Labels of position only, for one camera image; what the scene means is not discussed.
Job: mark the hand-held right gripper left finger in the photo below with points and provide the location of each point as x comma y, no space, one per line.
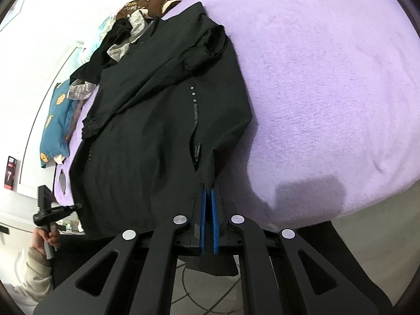
204,223

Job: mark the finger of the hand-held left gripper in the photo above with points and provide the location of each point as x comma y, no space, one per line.
69,208

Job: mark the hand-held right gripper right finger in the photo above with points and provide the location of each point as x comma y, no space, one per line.
215,223

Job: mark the black jacket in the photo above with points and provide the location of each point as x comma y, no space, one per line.
147,137

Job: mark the person's left forearm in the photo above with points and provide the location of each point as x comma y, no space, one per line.
26,275

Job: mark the person's left hand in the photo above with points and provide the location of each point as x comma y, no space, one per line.
40,238

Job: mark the white cabinet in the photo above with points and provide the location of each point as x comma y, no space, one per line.
19,220

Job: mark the smartphone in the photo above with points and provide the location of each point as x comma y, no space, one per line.
63,180

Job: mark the red and black box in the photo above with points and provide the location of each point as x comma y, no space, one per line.
10,170

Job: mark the teal pillow with orange print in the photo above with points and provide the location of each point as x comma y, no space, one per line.
55,124

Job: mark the white headboard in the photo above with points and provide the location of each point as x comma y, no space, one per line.
42,105

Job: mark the black chair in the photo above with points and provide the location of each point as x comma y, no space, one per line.
354,262

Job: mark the purple bed sheet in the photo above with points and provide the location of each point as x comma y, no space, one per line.
328,88

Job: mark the black and grey hoodie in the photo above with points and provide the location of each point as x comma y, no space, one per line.
115,36

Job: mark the brown garment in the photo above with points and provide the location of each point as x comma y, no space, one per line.
154,5

